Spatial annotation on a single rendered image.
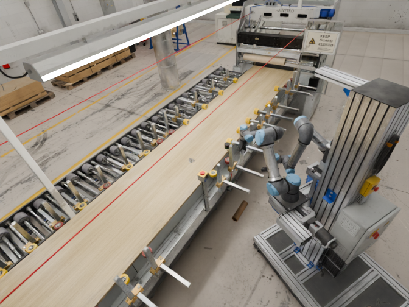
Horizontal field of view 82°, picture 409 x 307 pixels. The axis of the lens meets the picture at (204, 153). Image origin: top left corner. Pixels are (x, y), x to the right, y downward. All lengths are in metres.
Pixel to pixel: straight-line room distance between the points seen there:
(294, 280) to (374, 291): 0.69
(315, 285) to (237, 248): 0.87
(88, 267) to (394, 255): 3.07
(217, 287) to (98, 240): 1.32
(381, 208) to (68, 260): 2.39
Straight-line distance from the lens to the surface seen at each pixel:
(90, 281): 2.17
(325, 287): 2.78
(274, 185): 1.93
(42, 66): 1.31
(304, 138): 2.04
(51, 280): 2.34
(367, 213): 2.01
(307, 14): 4.67
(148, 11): 1.69
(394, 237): 3.62
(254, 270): 2.93
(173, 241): 2.41
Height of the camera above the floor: 2.70
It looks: 41 degrees down
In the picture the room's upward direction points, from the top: 6 degrees counter-clockwise
